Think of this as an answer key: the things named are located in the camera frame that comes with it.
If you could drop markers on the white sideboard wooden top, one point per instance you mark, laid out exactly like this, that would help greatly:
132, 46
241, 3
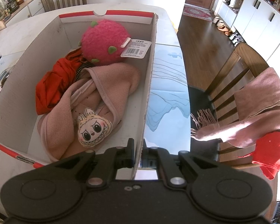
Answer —
25, 10

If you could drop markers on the pink fringed scarf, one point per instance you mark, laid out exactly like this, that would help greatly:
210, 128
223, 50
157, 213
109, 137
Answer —
263, 98

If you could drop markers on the white handbag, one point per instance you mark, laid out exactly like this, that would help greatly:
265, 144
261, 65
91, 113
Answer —
235, 2

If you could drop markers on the pink strawberry plush toy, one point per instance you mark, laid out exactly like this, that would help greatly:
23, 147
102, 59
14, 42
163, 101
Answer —
102, 39

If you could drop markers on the black seat cushion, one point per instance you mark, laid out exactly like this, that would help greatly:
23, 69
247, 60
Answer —
200, 100

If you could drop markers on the cream monster face plush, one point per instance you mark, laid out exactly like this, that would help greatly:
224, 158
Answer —
93, 128

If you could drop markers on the pink fleece garment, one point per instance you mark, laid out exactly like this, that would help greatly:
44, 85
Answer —
116, 86

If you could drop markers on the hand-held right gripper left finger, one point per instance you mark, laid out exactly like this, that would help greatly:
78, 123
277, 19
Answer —
123, 161

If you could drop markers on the bright red cloth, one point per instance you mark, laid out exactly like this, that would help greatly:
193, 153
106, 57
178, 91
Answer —
273, 151

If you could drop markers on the red patterned rug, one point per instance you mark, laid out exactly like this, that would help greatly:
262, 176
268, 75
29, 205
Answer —
197, 12

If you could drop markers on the row of shoes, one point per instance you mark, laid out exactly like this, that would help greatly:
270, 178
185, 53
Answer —
226, 29

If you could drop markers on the orange-red garment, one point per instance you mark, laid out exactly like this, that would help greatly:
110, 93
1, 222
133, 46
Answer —
53, 86

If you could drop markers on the blue patterned table mat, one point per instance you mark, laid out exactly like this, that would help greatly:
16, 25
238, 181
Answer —
168, 86

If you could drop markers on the white storage cabinet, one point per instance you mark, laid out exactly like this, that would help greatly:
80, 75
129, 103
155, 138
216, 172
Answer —
261, 18

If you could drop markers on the white cardboard box red rim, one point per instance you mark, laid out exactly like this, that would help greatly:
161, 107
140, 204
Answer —
21, 81

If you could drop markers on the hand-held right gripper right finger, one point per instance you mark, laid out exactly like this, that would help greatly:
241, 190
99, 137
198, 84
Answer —
151, 162

